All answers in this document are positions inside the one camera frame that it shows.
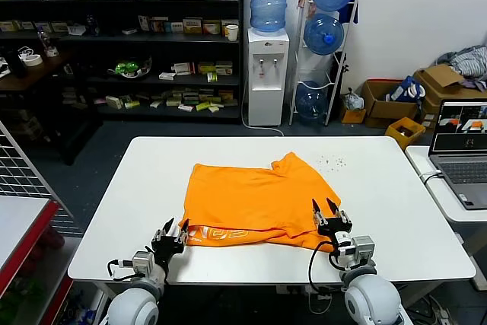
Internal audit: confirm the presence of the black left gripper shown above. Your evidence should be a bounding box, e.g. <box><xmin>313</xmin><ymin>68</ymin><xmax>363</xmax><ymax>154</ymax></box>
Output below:
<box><xmin>151</xmin><ymin>218</ymin><xmax>190</xmax><ymax>261</ymax></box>

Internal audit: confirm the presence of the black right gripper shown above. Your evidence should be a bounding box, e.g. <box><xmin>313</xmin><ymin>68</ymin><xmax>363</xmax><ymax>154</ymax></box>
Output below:
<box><xmin>311</xmin><ymin>197</ymin><xmax>353</xmax><ymax>250</ymax></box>

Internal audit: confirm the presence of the orange t-shirt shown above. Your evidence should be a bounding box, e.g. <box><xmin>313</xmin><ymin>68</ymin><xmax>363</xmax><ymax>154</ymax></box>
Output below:
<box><xmin>177</xmin><ymin>151</ymin><xmax>342</xmax><ymax>253</ymax></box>

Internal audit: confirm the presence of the pile of striped clothes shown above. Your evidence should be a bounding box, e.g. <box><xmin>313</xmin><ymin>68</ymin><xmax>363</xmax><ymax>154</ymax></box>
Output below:
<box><xmin>436</xmin><ymin>46</ymin><xmax>487</xmax><ymax>91</ymax></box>

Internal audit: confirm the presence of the large white table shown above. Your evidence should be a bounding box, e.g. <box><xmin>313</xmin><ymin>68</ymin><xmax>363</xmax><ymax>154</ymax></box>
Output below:
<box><xmin>67</xmin><ymin>135</ymin><xmax>477</xmax><ymax>314</ymax></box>

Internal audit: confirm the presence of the small brown cardboard box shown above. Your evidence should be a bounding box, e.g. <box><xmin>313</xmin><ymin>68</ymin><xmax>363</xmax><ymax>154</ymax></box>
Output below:
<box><xmin>339</xmin><ymin>105</ymin><xmax>367</xmax><ymax>125</ymax></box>

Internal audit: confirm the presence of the yellow plastic bin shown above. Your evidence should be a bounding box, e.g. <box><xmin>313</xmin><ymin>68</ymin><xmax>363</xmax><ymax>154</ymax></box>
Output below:
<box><xmin>384</xmin><ymin>116</ymin><xmax>426</xmax><ymax>151</ymax></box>

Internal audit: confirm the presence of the small white side table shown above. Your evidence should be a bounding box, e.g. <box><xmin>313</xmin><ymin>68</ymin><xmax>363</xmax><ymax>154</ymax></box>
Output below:
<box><xmin>404</xmin><ymin>145</ymin><xmax>487</xmax><ymax>292</ymax></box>

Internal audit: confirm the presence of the grey plastic bag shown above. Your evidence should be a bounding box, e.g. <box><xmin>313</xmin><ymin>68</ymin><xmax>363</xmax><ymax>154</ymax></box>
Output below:
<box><xmin>343</xmin><ymin>88</ymin><xmax>365</xmax><ymax>110</ymax></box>

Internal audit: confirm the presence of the open brown cardboard box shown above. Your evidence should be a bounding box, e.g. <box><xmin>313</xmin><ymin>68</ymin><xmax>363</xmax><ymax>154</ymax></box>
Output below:
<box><xmin>360</xmin><ymin>78</ymin><xmax>419</xmax><ymax>129</ymax></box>

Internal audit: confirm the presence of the white water dispenser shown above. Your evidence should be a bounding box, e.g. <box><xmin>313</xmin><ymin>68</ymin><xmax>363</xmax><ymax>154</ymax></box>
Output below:
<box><xmin>247</xmin><ymin>27</ymin><xmax>290</xmax><ymax>127</ymax></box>

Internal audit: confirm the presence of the blue white bag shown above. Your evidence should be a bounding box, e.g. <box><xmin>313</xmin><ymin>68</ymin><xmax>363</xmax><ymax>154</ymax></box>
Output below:
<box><xmin>387</xmin><ymin>75</ymin><xmax>426</xmax><ymax>102</ymax></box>

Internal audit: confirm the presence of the grey laptop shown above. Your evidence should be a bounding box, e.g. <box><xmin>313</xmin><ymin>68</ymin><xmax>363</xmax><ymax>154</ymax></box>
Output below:
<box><xmin>428</xmin><ymin>100</ymin><xmax>487</xmax><ymax>211</ymax></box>

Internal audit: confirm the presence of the white table red edge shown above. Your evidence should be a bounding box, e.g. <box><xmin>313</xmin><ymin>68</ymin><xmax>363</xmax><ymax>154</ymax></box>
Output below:
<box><xmin>0</xmin><ymin>195</ymin><xmax>75</xmax><ymax>325</ymax></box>

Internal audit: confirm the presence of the white metal jug rack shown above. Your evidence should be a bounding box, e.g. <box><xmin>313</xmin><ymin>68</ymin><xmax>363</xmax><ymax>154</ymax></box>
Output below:
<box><xmin>288</xmin><ymin>0</ymin><xmax>360</xmax><ymax>127</ymax></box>

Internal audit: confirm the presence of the green white packet bowl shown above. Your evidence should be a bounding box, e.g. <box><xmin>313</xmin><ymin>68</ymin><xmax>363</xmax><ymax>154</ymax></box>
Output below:
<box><xmin>107</xmin><ymin>56</ymin><xmax>153</xmax><ymax>80</ymax></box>

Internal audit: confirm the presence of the cardboard box with flap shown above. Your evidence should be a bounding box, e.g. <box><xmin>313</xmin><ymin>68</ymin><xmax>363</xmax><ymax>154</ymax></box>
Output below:
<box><xmin>413</xmin><ymin>64</ymin><xmax>487</xmax><ymax>128</ymax></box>

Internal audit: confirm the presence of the black shelf unit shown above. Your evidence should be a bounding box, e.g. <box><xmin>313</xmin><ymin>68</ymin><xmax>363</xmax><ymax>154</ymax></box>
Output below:
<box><xmin>0</xmin><ymin>0</ymin><xmax>244</xmax><ymax>125</ymax></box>

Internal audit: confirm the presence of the cream box yellow print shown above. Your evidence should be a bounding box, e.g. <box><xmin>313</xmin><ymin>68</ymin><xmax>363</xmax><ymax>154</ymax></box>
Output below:
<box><xmin>182</xmin><ymin>18</ymin><xmax>204</xmax><ymax>34</ymax></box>

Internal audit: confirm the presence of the upright blue water bottle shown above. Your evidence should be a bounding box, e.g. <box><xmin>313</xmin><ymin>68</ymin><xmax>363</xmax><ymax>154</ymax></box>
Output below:
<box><xmin>249</xmin><ymin>0</ymin><xmax>290</xmax><ymax>35</ymax></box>

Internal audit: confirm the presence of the dark brown wooden table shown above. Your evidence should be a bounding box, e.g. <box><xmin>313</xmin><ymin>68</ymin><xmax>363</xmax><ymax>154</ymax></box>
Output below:
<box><xmin>0</xmin><ymin>48</ymin><xmax>103</xmax><ymax>166</ymax></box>

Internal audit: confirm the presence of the black cylinder container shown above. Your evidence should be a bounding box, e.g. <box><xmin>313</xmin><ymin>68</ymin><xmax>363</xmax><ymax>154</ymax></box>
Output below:
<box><xmin>5</xmin><ymin>48</ymin><xmax>27</xmax><ymax>78</ymax></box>

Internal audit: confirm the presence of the clear plastic bottle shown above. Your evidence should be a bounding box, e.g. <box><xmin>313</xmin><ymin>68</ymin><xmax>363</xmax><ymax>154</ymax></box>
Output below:
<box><xmin>37</xmin><ymin>27</ymin><xmax>54</xmax><ymax>56</ymax></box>

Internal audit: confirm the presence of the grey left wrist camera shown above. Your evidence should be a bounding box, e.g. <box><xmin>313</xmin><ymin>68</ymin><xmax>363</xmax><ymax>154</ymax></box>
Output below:
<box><xmin>131</xmin><ymin>250</ymin><xmax>156</xmax><ymax>277</ymax></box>

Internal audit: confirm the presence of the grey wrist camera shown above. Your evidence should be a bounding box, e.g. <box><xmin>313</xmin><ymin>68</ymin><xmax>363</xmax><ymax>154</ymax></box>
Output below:
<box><xmin>349</xmin><ymin>235</ymin><xmax>377</xmax><ymax>265</ymax></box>
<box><xmin>131</xmin><ymin>250</ymin><xmax>156</xmax><ymax>277</ymax></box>

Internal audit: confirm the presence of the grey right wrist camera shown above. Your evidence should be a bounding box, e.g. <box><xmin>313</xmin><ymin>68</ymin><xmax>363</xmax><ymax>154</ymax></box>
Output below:
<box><xmin>349</xmin><ymin>235</ymin><xmax>377</xmax><ymax>265</ymax></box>

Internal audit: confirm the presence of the black right camera cable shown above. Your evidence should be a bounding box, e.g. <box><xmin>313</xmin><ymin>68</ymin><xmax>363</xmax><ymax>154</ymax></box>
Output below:
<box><xmin>307</xmin><ymin>240</ymin><xmax>343</xmax><ymax>295</ymax></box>

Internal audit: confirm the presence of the black camera cable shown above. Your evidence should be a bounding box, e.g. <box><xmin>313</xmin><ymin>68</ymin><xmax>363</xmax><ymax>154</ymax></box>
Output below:
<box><xmin>107</xmin><ymin>259</ymin><xmax>135</xmax><ymax>281</ymax></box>
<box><xmin>307</xmin><ymin>240</ymin><xmax>343</xmax><ymax>295</ymax></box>

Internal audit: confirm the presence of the black left camera cable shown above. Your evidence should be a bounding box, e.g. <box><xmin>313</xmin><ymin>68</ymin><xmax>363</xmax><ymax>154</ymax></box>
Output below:
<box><xmin>107</xmin><ymin>259</ymin><xmax>135</xmax><ymax>281</ymax></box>

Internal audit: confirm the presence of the white dispenser power cable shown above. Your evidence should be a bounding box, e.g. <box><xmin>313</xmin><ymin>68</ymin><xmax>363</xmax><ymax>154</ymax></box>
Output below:
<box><xmin>241</xmin><ymin>73</ymin><xmax>285</xmax><ymax>137</ymax></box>

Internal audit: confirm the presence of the white wire grid panel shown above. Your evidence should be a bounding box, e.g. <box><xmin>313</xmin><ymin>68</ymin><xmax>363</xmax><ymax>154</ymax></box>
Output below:
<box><xmin>0</xmin><ymin>119</ymin><xmax>83</xmax><ymax>237</ymax></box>

